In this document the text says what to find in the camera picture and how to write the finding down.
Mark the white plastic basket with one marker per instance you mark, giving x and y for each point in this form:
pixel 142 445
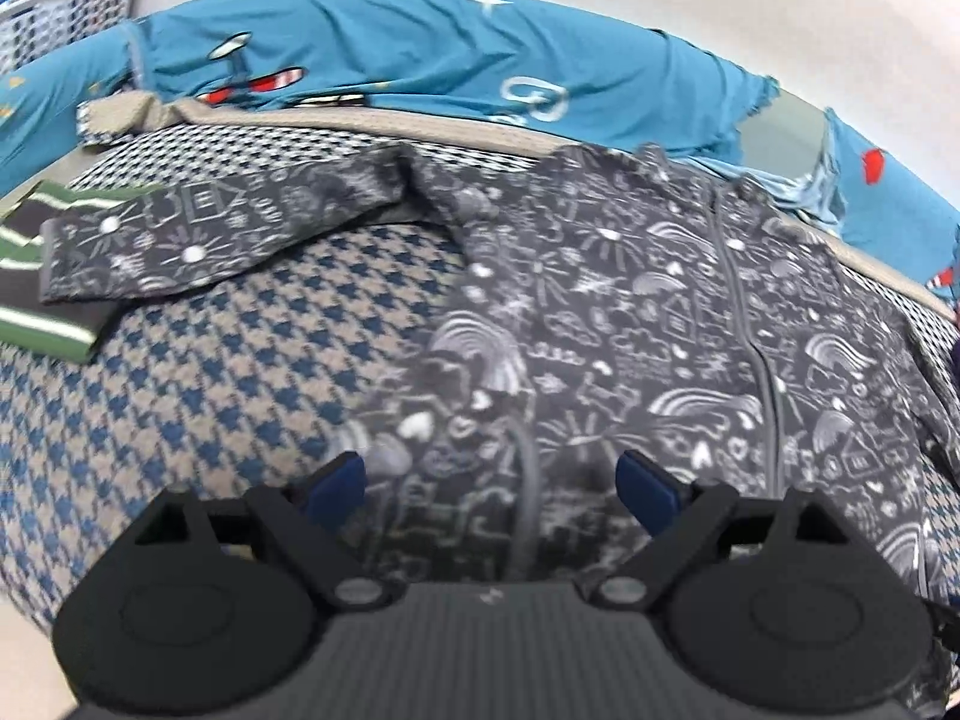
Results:
pixel 67 7

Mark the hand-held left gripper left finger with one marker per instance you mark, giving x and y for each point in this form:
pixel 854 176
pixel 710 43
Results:
pixel 337 485

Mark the blue cartoon-print bed sheet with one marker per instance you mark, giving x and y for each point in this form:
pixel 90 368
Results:
pixel 450 45

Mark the green striped folded garment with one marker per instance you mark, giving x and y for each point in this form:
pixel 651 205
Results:
pixel 45 334

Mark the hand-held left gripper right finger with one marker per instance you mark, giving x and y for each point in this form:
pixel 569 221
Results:
pixel 649 487

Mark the grey-green padded bed panel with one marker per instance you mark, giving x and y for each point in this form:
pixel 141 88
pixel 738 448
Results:
pixel 784 135

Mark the grey doodle-print fleece jacket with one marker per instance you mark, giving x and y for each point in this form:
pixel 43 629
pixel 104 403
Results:
pixel 637 330

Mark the houndstooth bed mat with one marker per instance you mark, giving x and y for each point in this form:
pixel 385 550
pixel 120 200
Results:
pixel 262 360

